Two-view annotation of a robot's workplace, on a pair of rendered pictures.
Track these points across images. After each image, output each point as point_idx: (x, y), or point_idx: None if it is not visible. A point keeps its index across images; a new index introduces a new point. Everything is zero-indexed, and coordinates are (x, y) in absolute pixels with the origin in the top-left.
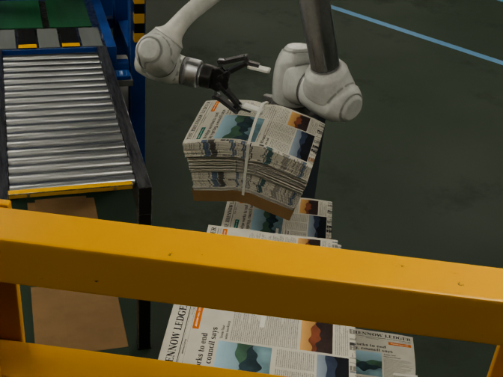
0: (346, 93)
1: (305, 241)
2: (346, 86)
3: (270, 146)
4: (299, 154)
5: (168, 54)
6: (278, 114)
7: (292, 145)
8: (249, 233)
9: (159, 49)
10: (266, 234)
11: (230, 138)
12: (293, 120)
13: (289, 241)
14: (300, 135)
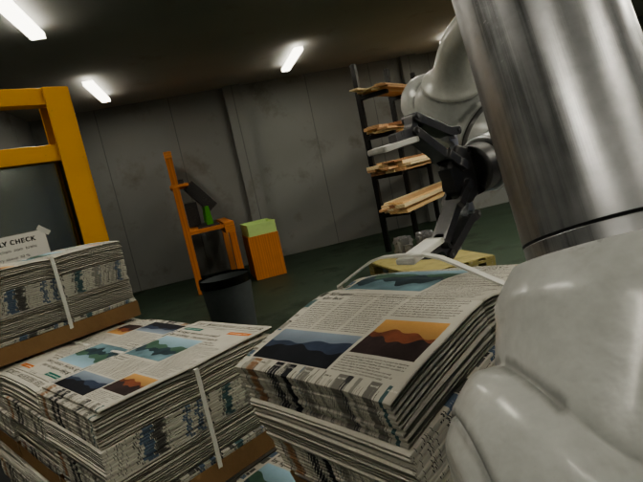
0: (465, 384)
1: (144, 383)
2: (505, 368)
3: (314, 303)
4: (277, 342)
5: (408, 104)
6: (432, 303)
7: (308, 332)
8: (221, 348)
9: (401, 96)
10: (202, 359)
11: (374, 275)
12: (406, 328)
13: (165, 372)
14: (339, 341)
